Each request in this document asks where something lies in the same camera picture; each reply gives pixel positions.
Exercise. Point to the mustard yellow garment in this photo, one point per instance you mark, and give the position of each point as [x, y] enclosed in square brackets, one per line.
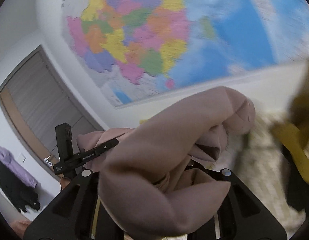
[293, 133]

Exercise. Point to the pink coat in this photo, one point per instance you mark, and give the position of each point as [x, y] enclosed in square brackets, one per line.
[144, 183]

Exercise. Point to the grey wooden door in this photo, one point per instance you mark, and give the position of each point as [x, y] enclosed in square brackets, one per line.
[35, 100]

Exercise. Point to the person's left hand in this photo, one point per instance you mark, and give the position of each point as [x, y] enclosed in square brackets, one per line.
[64, 182]

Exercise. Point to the cream garment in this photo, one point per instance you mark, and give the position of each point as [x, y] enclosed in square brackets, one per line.
[257, 161]

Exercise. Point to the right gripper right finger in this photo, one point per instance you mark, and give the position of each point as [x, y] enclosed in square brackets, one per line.
[241, 215]

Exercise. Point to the silver door handle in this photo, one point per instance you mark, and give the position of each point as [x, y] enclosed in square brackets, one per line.
[48, 160]

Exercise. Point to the purple hanging garment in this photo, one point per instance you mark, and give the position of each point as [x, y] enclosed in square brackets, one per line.
[21, 173]

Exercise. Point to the colourful wall map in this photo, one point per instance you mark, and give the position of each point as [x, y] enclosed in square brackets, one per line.
[136, 49]

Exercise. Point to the black hanging garment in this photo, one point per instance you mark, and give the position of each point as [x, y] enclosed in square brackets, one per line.
[17, 192]

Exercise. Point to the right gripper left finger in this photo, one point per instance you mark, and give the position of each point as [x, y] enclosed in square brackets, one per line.
[75, 213]

